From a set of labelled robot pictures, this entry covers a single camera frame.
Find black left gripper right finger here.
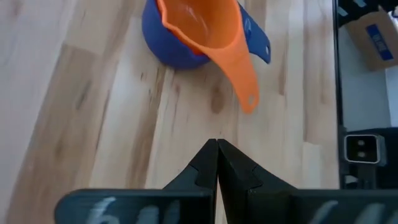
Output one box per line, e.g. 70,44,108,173
218,138,398,224

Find cardboard box blue label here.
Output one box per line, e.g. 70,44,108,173
345,5,398,72

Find orange plastic measuring cup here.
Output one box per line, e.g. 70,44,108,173
155,0,261,114

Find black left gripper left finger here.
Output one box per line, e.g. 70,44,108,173
54,138,219,224

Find large blue measuring cup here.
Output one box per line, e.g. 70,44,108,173
141,0,272,70

